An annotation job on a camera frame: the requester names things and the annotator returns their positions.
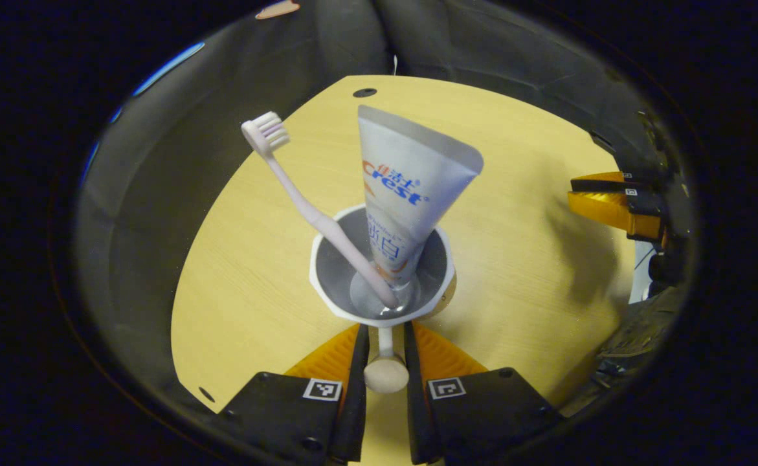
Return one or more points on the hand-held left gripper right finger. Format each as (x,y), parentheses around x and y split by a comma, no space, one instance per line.
(416,414)

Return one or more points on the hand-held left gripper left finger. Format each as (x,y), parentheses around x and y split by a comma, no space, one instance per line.
(356,401)

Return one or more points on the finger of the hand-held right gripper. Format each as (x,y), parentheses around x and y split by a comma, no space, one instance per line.
(644,204)
(602,186)

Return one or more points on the round wooden coaster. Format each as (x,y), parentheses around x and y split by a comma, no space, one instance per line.
(450,291)

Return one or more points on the white toothpaste tube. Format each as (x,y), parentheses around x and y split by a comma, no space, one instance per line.
(404,175)

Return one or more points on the pink toothbrush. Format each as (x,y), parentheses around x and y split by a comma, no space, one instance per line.
(301,200)

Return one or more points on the black backdrop cloth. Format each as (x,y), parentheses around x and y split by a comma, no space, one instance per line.
(158,194)

